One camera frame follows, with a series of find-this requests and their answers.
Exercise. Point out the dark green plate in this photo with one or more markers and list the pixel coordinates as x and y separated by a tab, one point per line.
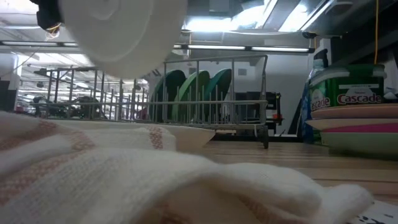
169	87

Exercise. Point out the light green plate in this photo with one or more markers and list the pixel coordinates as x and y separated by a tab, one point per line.
192	90

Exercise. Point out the teal green plate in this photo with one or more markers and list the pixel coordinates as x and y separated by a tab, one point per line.
222	84

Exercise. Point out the tan divided plate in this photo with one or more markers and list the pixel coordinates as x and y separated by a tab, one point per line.
357	111

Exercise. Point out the pink plate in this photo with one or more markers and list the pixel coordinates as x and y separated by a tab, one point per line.
367	128

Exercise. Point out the white red-striped kitchen towel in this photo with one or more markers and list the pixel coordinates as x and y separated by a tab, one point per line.
124	180

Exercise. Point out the blue dish soap bottle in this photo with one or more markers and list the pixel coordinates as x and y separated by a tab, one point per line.
306	124

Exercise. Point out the green Cascade detergent tub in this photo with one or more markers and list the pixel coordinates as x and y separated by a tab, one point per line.
351	84

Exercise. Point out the mint green plate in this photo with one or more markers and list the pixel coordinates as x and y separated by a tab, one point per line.
360	144

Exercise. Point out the white label with black writing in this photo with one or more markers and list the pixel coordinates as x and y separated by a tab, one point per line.
379	214

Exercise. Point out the grey wall vent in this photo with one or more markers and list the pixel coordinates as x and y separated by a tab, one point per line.
242	72

